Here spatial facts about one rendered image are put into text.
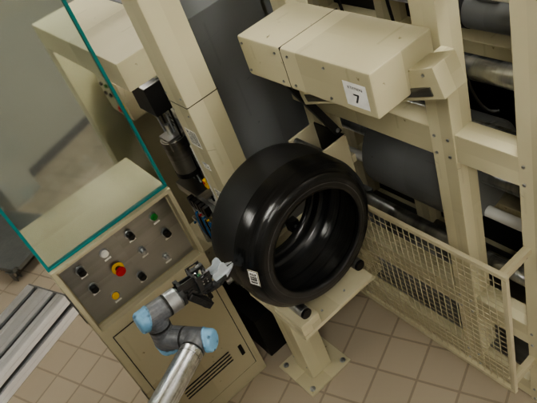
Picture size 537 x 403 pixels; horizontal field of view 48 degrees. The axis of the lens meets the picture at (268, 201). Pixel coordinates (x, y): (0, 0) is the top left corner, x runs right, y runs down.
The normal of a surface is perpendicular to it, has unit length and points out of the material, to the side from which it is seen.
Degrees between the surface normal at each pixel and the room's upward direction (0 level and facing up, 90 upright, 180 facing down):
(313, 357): 90
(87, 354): 0
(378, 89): 90
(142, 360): 90
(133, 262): 90
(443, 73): 72
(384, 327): 0
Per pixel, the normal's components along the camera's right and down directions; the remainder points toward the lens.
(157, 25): 0.60, 0.37
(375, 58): -0.30, -0.72
